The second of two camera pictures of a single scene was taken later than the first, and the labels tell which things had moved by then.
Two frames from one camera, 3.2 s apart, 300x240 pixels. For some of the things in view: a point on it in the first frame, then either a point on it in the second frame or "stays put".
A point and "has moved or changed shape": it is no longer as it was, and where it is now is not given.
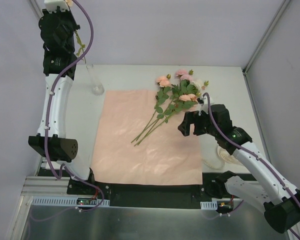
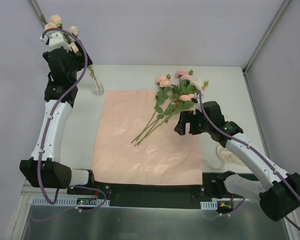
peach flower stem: [82, 46] has moved or changed shape
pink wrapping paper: [164, 156] stays put
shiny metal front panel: [124, 222] stays put
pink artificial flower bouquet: [171, 99] stays put
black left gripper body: [58, 17] → [81, 53]
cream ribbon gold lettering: [224, 156] stays put
